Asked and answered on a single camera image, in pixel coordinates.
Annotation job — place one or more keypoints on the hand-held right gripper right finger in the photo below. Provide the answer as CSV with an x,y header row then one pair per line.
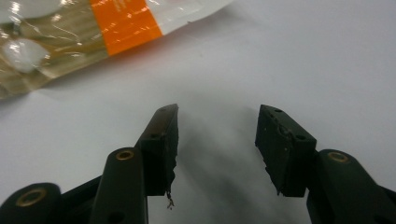
x,y
286,149

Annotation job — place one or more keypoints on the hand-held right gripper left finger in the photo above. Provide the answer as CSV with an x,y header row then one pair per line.
x,y
158,149

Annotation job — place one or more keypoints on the clear plastic bag orange label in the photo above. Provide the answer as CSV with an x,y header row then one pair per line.
x,y
77,34

